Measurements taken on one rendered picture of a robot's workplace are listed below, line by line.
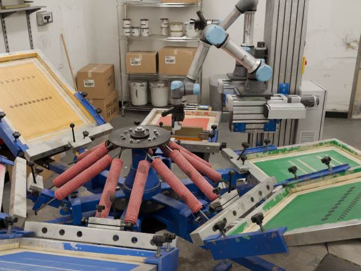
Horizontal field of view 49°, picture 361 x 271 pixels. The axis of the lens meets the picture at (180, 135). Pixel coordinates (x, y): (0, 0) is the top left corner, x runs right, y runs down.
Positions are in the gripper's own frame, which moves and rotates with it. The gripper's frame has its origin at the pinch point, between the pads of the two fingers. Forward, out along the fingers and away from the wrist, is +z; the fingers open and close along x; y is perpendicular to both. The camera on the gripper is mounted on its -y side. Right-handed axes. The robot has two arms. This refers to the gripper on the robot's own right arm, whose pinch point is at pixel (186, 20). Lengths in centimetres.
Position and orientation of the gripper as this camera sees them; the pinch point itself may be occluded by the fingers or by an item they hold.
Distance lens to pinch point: 365.6
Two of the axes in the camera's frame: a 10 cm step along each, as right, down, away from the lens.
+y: 0.6, 8.8, 4.7
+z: -9.2, -1.4, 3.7
